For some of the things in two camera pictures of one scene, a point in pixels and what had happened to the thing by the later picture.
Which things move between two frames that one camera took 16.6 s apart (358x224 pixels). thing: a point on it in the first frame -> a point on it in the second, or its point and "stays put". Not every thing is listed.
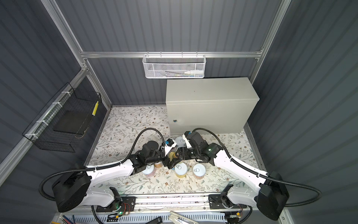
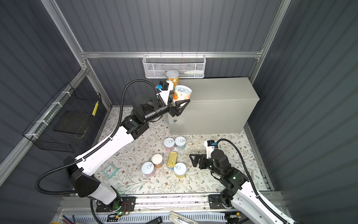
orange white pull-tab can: [199, 171] -> [182, 92]
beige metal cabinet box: [212, 105] stays put
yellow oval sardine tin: [172, 155] stays put
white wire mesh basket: [174, 66] stays put
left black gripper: [171, 164] -> [175, 110]
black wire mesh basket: [64, 120] stays put
